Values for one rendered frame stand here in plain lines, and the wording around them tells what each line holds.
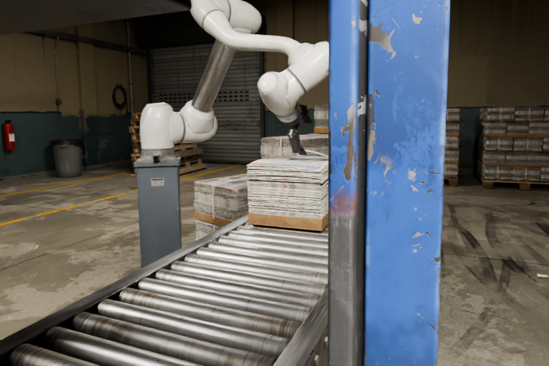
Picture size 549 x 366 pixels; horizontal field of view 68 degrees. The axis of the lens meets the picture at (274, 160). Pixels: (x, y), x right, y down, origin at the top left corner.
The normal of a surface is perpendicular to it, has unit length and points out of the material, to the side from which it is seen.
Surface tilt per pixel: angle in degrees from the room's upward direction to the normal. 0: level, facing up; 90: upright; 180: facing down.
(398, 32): 90
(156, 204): 90
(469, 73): 90
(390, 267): 90
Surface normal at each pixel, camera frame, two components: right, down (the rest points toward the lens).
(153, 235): 0.20, 0.11
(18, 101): 0.92, 0.04
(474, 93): -0.39, 0.11
